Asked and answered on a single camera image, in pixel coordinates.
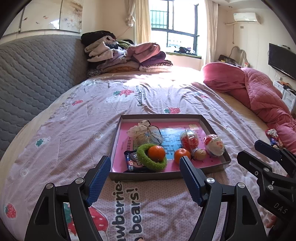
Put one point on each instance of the orange tangerine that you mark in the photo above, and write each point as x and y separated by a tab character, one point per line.
156	153
179	153

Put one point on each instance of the pile of folded clothes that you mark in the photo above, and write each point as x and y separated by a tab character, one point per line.
106	54

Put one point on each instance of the grey quilted headboard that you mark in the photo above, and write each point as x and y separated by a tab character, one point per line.
35	71

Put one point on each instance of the white drawer cabinet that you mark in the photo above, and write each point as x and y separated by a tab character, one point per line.
288	94

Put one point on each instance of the white red packaged toy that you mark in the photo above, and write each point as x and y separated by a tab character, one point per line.
214	145

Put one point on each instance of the brown walnut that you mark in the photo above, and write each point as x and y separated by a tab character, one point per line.
199	154

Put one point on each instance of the cream curtain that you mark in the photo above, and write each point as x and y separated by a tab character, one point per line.
137	17

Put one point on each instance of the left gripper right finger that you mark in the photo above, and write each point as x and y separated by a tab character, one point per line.
242	219

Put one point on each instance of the red packaged toy ball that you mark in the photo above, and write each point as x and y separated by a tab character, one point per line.
189	140

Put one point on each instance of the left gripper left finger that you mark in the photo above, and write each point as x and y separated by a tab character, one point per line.
48	219

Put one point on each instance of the strawberry print bed sheet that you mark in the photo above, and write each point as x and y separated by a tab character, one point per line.
81	131

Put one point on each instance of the white air conditioner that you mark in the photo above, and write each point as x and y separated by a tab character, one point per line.
249	17

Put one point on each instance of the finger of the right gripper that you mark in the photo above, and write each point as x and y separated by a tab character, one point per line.
273	187
283	156

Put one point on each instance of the dark framed window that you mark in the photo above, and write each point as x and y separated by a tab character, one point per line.
174	25

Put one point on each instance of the pink quilted blanket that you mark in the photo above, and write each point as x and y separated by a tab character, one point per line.
256	91

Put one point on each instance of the blue snack packet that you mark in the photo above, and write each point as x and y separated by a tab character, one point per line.
133	163

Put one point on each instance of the right hand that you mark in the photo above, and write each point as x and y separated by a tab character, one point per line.
272	222

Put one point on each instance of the black wall television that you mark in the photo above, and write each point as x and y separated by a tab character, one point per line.
283	60

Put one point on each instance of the grey box lid tray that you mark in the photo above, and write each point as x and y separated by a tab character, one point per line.
171	126

